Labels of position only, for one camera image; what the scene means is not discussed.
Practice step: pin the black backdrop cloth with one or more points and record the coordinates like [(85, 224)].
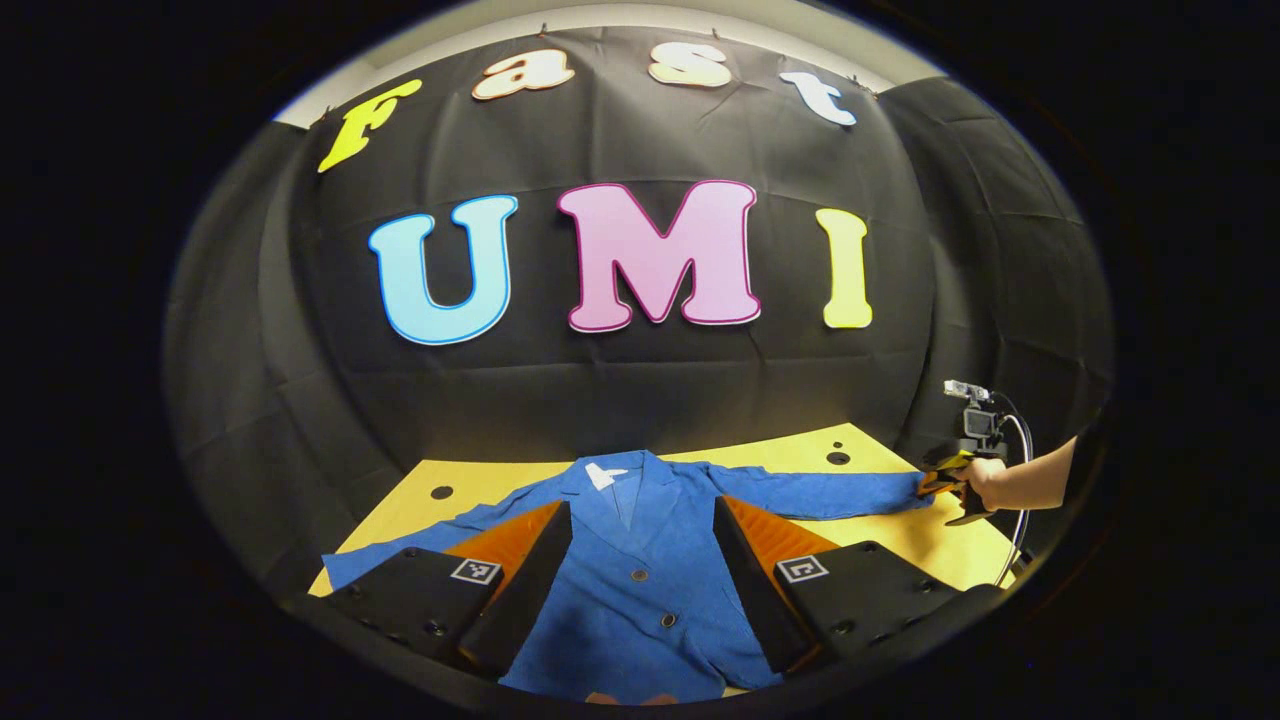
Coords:
[(600, 390)]

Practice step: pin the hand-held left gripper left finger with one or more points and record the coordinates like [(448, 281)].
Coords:
[(530, 580)]

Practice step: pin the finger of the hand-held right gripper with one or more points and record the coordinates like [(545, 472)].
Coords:
[(932, 483)]

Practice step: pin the blue button jacket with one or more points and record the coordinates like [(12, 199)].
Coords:
[(650, 540)]

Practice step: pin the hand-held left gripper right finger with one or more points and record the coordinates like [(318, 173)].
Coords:
[(745, 580)]

